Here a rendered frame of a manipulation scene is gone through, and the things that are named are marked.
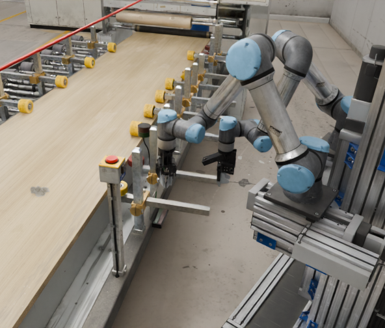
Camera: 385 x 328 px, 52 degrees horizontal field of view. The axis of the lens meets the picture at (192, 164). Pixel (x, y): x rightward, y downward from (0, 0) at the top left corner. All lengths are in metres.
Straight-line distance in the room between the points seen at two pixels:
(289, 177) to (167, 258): 1.54
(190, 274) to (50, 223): 1.24
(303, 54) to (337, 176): 0.51
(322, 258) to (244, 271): 1.27
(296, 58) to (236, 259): 1.54
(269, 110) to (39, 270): 0.92
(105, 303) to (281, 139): 0.87
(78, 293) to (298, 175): 0.99
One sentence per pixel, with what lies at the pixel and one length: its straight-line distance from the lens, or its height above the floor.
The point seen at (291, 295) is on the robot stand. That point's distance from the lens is 2.34.
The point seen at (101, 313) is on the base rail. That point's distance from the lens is 1.57.
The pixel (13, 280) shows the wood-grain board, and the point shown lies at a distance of 1.46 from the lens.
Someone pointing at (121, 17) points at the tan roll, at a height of 1.05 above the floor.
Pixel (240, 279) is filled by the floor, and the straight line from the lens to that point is 2.65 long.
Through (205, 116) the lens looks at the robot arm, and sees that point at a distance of 1.59.
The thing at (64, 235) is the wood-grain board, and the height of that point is 0.90.
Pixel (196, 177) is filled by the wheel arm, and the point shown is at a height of 0.85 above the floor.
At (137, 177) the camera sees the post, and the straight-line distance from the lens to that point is 1.67.
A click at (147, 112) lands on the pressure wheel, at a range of 2.40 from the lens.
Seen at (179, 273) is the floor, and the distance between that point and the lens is 2.65.
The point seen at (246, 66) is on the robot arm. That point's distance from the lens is 1.27.
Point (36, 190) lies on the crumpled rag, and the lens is 1.84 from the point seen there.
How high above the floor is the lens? 1.91
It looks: 31 degrees down
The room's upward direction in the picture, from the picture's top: 3 degrees clockwise
